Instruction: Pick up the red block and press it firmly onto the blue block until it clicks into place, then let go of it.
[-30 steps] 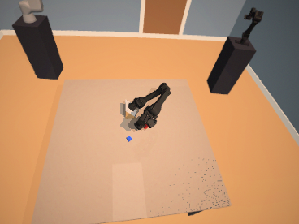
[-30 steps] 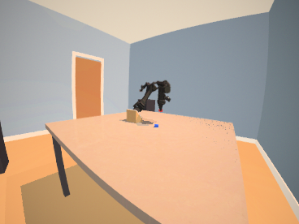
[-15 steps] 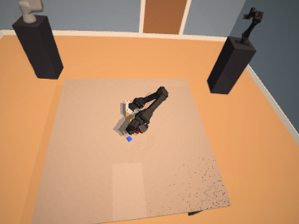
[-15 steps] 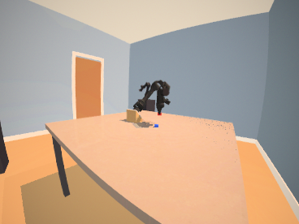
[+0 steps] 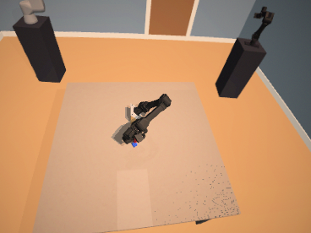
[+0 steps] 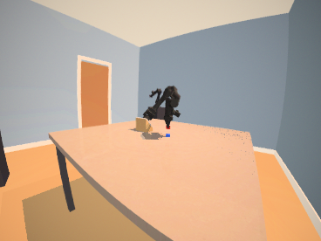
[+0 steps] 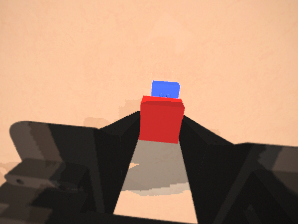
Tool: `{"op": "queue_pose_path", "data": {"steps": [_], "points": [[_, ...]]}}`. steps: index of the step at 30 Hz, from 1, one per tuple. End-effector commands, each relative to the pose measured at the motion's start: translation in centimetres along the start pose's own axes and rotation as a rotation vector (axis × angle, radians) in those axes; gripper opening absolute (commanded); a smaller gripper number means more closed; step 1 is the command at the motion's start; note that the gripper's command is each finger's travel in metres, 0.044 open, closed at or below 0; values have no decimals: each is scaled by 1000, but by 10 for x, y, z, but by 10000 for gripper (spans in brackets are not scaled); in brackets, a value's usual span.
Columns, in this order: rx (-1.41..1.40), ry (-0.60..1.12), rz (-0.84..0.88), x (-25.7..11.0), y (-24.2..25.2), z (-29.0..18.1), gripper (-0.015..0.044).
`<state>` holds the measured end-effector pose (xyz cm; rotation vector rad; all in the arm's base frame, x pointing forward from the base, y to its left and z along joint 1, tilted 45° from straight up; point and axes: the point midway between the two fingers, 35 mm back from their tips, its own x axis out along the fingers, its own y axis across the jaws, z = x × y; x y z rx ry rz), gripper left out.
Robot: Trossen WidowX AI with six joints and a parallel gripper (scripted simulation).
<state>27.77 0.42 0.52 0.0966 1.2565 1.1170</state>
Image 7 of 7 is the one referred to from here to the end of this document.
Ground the blue block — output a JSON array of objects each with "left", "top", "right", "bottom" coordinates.
[{"left": 151, "top": 80, "right": 180, "bottom": 99}]

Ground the red block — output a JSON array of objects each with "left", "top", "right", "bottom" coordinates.
[{"left": 139, "top": 96, "right": 185, "bottom": 144}]

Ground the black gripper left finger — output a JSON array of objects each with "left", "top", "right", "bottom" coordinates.
[{"left": 9, "top": 111, "right": 141, "bottom": 214}]

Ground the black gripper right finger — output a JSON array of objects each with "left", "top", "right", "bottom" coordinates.
[{"left": 179, "top": 115, "right": 298, "bottom": 224}]

